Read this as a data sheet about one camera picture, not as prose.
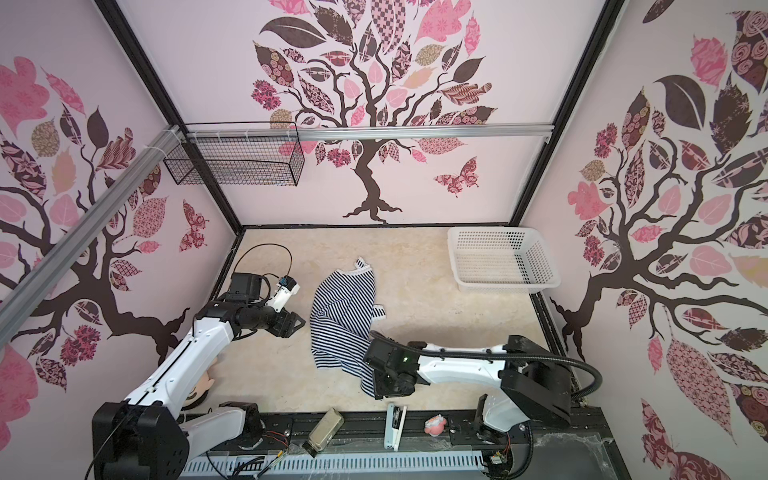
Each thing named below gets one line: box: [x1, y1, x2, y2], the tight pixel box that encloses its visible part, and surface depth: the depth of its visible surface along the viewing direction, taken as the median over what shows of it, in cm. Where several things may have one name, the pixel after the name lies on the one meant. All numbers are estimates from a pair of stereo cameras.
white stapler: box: [384, 403, 407, 452], surface depth 74 cm
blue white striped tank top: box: [310, 258, 386, 397], surface depth 94 cm
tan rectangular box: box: [302, 407, 345, 458], surface depth 73 cm
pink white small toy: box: [424, 413, 447, 436], surface depth 72 cm
